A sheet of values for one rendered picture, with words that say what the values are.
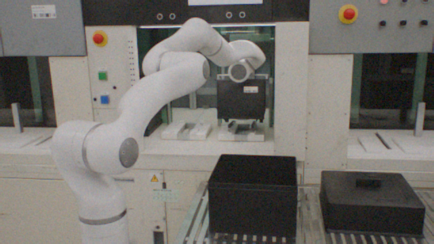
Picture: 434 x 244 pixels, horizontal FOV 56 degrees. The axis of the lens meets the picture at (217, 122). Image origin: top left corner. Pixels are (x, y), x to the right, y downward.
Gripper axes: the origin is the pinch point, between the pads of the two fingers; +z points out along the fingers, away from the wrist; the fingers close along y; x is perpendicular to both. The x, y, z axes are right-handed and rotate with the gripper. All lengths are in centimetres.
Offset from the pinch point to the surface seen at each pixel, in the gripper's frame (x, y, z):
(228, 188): -30, -1, -75
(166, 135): -32.4, -35.3, -10.0
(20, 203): -61, -101, -28
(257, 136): -32.1, 7.1, -11.2
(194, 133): -31.3, -21.9, -11.1
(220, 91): -11.2, -9.6, -11.1
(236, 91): -11.5, -2.3, -11.4
